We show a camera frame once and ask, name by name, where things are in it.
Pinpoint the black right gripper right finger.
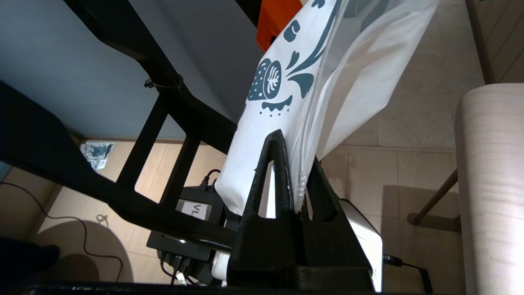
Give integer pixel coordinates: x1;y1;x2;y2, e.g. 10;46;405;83
296;158;375;291

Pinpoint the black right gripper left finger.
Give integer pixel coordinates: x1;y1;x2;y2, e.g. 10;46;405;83
227;129;303;287

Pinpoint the white horse print zip bag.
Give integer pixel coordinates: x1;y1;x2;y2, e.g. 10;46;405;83
214;0;440;216

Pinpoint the white box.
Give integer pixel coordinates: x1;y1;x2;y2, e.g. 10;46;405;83
339;199;384;293

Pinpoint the black labelled power adapter box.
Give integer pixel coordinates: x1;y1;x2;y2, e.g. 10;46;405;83
147;186;238;285

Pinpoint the beige wooden shelf table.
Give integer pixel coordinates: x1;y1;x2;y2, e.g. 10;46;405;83
407;84;524;295

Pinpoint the small printed packet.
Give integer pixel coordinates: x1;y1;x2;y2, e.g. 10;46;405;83
80;141;115;170

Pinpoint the orange robot panel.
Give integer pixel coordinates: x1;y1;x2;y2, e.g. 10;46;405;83
257;0;303;53

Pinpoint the black plug cable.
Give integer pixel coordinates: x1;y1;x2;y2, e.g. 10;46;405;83
383;254;434;293

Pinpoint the black robot torso frame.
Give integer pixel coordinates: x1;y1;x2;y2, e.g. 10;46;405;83
0;0;246;254

